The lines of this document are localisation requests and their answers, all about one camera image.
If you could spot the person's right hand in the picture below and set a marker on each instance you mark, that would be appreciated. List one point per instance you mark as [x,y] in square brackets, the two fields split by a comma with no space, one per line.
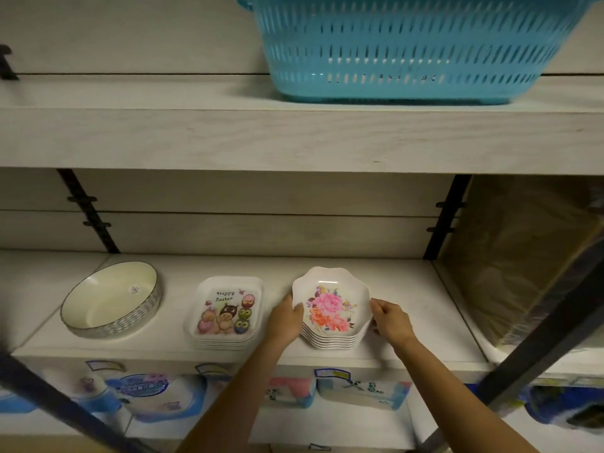
[394,323]

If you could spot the person's left hand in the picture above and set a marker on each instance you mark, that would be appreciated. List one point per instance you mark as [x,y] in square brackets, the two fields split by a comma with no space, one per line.
[284,323]

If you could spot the person's right thumb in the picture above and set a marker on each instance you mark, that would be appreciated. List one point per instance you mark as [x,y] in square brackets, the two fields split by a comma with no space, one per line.
[378,306]

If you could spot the person's left thumb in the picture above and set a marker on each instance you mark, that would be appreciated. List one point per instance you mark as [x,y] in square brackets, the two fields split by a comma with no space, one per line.
[298,312]

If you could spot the stack of scalloped floral plates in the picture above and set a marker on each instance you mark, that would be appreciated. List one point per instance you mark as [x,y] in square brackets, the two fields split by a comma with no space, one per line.
[332,309]

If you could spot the person's left forearm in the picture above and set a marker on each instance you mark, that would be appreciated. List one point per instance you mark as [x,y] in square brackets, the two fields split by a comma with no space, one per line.
[236,396]

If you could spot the person's right forearm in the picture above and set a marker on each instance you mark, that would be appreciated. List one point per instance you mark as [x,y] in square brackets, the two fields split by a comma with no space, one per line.
[453,400]

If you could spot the blue shelf price label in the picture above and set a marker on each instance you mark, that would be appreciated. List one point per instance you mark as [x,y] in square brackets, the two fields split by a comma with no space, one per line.
[332,373]
[104,366]

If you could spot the stack of square cartoon plates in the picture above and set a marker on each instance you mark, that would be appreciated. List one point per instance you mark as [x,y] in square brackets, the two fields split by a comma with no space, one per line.
[229,311]

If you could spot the pink and blue tissue pack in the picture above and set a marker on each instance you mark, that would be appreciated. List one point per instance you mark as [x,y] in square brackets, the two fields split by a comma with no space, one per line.
[291,392]

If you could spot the white tissue pack blue edges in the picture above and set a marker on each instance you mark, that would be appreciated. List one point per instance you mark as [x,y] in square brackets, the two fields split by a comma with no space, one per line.
[363,395]

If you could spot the light wooden shelf board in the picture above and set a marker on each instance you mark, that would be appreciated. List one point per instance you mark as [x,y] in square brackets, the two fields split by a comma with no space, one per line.
[141,132]
[179,273]

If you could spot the plastic-wrapped brown cardboard package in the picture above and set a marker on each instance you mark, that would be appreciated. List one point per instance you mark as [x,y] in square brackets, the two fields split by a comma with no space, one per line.
[519,259]

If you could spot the large blue tissue pack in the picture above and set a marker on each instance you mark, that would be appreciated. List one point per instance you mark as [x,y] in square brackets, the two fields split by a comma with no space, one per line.
[158,396]

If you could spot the round white bowl silver rim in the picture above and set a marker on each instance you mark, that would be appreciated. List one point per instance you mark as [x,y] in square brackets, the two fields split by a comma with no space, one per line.
[106,304]

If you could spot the dark blue tissue pack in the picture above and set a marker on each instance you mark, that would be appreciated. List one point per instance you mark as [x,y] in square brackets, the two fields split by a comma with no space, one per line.
[566,410]

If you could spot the white and blue tissue pack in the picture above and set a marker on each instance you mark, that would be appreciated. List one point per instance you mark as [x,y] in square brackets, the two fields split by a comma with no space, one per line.
[92,384]

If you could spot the blue plastic slotted basket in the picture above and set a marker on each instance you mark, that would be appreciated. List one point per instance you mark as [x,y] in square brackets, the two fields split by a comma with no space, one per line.
[396,47]

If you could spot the light blue tissue pack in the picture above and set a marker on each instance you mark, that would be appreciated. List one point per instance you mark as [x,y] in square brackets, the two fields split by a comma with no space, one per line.
[16,401]

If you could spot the black slotted shelf rail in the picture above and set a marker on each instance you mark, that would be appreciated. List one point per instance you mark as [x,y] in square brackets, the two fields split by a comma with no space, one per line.
[89,212]
[446,216]

